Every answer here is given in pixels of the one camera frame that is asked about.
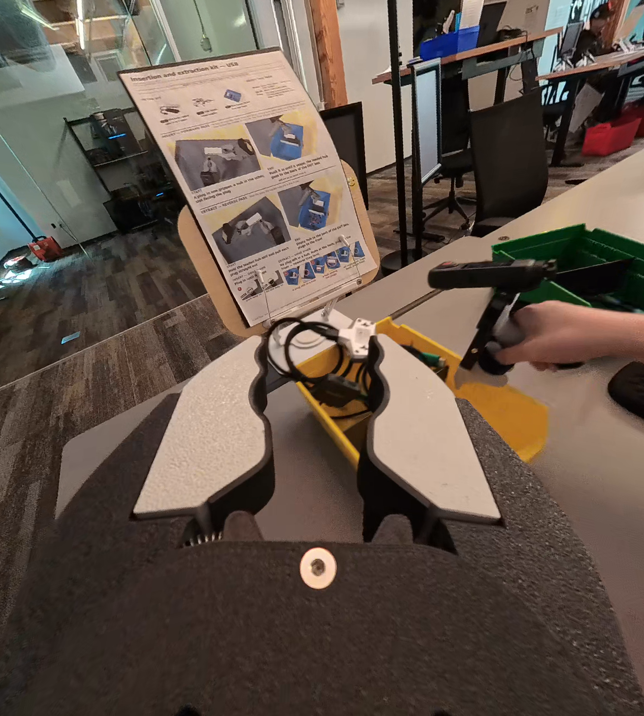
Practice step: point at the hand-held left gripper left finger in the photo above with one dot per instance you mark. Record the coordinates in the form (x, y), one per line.
(204, 431)

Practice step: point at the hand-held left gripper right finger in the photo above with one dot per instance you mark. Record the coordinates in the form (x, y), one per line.
(428, 448)

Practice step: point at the yellow plastic bin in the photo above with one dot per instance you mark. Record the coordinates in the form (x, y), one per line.
(506, 414)

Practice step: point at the person's right hand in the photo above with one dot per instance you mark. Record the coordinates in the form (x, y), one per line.
(574, 336)

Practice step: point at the green plastic bin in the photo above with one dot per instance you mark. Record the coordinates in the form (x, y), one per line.
(574, 252)

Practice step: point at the black office chair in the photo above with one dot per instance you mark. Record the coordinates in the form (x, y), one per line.
(509, 157)

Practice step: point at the tall black pole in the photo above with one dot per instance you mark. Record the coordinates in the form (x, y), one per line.
(398, 134)

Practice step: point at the wooden office desk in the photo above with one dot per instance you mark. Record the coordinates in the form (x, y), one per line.
(490, 47)

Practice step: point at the blue storage bin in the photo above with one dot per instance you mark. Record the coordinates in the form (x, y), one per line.
(448, 45)

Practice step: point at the red floor object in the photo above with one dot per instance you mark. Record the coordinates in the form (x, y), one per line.
(44, 250)

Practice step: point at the instruction sheet on wooden board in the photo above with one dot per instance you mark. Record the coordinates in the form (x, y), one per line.
(249, 179)

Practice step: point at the black shelving unit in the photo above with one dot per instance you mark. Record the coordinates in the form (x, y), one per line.
(121, 168)

